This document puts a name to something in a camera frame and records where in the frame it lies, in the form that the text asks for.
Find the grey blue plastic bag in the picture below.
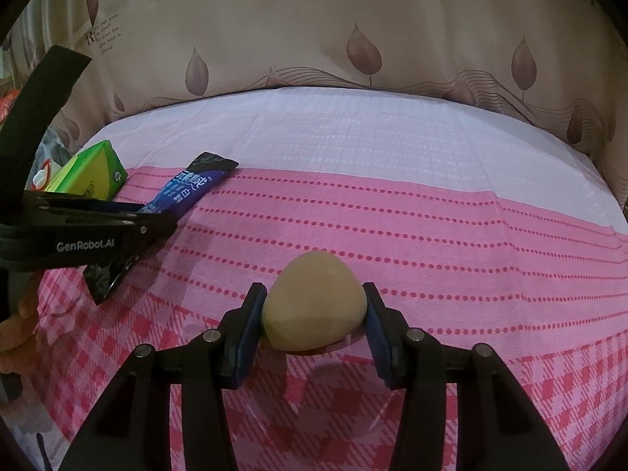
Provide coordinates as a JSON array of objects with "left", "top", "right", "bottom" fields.
[{"left": 39, "top": 122, "right": 79, "bottom": 168}]

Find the beige leaf print curtain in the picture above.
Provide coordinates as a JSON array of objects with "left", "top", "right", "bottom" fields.
[{"left": 0, "top": 0, "right": 628, "bottom": 158}]

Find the green tissue pack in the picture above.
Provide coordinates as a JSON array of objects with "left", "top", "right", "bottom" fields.
[{"left": 29, "top": 140, "right": 129, "bottom": 202}]

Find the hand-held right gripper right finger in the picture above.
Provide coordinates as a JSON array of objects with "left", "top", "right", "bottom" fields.
[{"left": 362, "top": 282, "right": 572, "bottom": 471}]

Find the dark blue sachet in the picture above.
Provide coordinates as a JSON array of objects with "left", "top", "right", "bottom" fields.
[{"left": 83, "top": 152, "right": 240, "bottom": 306}]

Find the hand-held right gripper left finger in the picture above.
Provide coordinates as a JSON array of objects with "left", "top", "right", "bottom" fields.
[{"left": 58, "top": 282, "right": 268, "bottom": 471}]

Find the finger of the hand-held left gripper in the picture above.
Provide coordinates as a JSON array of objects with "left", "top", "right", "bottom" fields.
[
  {"left": 118, "top": 213, "right": 178, "bottom": 262},
  {"left": 24, "top": 193, "right": 148, "bottom": 219}
]

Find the beige makeup sponge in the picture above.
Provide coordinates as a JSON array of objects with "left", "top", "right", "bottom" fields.
[{"left": 261, "top": 249, "right": 369, "bottom": 351}]

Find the person's left hand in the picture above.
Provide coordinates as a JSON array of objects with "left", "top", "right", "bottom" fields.
[{"left": 0, "top": 275, "right": 42, "bottom": 378}]

